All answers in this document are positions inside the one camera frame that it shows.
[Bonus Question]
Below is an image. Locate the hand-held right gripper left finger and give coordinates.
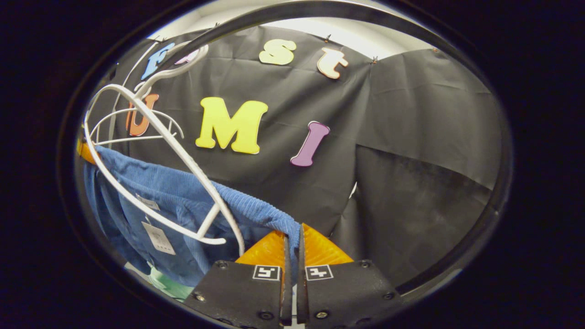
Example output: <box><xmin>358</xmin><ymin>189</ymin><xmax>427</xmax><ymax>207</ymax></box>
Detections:
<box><xmin>194</xmin><ymin>229</ymin><xmax>293</xmax><ymax>328</ymax></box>

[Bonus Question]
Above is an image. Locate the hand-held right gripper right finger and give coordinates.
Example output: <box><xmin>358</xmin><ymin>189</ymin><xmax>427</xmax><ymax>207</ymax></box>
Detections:
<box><xmin>296</xmin><ymin>223</ymin><xmax>406</xmax><ymax>328</ymax></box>

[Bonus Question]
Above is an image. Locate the blue corduroy shirt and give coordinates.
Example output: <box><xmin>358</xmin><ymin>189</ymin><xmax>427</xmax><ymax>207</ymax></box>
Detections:
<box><xmin>84</xmin><ymin>146</ymin><xmax>302</xmax><ymax>287</ymax></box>

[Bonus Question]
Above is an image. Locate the light green laundry hamper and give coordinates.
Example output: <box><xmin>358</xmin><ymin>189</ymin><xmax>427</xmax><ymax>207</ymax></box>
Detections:
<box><xmin>147</xmin><ymin>265</ymin><xmax>196</xmax><ymax>303</ymax></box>

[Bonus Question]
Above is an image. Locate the empty white clothes hanger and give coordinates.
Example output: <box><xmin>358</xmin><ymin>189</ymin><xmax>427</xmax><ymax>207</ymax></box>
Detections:
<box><xmin>89</xmin><ymin>107</ymin><xmax>185</xmax><ymax>148</ymax></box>

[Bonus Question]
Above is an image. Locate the white hanger with garment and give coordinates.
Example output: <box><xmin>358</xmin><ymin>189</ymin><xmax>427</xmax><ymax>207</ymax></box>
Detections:
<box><xmin>84</xmin><ymin>42</ymin><xmax>246</xmax><ymax>257</ymax></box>

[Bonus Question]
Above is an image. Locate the black clothes rack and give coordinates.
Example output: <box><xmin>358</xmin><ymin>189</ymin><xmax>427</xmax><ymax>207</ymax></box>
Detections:
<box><xmin>151</xmin><ymin>0</ymin><xmax>512</xmax><ymax>295</ymax></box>

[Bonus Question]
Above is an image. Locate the black backdrop cloth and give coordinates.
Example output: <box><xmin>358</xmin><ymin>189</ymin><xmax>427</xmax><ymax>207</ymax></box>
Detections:
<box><xmin>87</xmin><ymin>25</ymin><xmax>503</xmax><ymax>293</ymax></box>

